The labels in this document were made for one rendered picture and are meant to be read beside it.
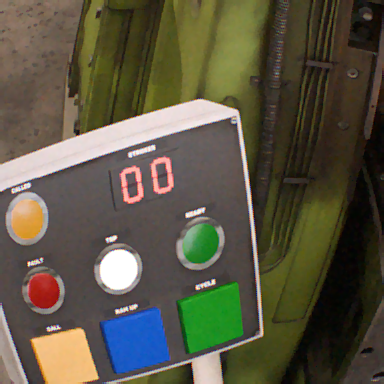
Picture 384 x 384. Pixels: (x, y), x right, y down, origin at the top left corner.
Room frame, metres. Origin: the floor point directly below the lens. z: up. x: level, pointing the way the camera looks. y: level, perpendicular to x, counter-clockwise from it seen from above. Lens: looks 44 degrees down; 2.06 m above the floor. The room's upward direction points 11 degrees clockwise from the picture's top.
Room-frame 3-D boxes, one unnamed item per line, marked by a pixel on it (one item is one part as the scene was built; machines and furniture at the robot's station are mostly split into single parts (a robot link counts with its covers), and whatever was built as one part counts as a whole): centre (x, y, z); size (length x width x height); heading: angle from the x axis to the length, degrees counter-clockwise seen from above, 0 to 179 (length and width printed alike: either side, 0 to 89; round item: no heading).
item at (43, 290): (0.80, 0.14, 1.09); 0.05 x 0.03 x 0.04; 102
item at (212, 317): (0.88, -0.05, 1.01); 0.07 x 0.05 x 0.07; 127
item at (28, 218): (0.83, 0.17, 1.16); 0.05 x 0.03 x 0.04; 102
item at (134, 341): (0.82, 0.03, 1.01); 0.07 x 0.05 x 0.07; 127
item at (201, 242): (0.92, -0.02, 1.09); 0.05 x 0.03 x 0.04; 102
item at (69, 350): (0.76, 0.11, 1.01); 0.07 x 0.05 x 0.07; 127
